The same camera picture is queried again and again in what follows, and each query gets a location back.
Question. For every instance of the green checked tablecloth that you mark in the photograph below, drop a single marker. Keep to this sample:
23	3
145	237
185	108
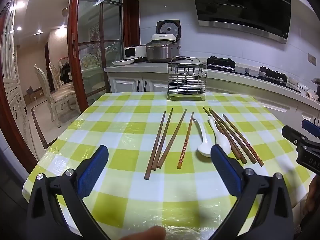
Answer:
120	120

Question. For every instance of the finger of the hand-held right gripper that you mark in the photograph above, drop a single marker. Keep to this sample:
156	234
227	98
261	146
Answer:
311	128
293	134

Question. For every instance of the black burner grate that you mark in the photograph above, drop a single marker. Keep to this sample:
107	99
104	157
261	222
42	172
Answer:
272	73
221	61

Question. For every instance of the white carved dining chair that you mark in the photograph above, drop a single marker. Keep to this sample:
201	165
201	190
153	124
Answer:
56	100
61	80

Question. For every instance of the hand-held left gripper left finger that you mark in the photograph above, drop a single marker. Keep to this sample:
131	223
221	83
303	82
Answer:
92	171

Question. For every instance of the white carved cabinet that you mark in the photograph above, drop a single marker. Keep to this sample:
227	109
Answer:
11	92

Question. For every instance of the white domed appliance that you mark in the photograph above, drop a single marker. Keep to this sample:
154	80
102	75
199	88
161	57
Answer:
163	37

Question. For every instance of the cardboard box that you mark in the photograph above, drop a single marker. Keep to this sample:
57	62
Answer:
33	95

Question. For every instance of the white ceramic spoon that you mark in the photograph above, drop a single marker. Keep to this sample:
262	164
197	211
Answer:
203	150
220	136

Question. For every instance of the black glass gas cooktop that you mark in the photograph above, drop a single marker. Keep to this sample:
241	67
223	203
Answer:
247	76

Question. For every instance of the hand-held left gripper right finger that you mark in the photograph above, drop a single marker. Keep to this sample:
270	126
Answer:
226	171

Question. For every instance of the black range hood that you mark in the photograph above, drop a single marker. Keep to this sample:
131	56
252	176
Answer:
240	2

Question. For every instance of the white plate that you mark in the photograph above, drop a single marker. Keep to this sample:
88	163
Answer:
122	62

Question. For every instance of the person's right hand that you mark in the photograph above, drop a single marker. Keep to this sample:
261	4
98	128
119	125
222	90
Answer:
313	195

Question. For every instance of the red wooden sliding glass door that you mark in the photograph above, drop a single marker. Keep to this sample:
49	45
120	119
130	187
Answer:
72	55

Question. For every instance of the silver rice cooker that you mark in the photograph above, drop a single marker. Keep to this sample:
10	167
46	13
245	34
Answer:
160	52

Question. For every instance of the white kitchen counter with cabinets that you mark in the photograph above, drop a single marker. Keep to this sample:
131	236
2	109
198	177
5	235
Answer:
130	82

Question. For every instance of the small white countertop oven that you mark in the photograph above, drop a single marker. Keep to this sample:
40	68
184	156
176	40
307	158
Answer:
133	51

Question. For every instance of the wall outlet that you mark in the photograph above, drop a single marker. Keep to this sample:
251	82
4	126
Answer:
312	59

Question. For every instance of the person's left hand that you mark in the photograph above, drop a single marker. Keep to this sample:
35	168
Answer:
145	233

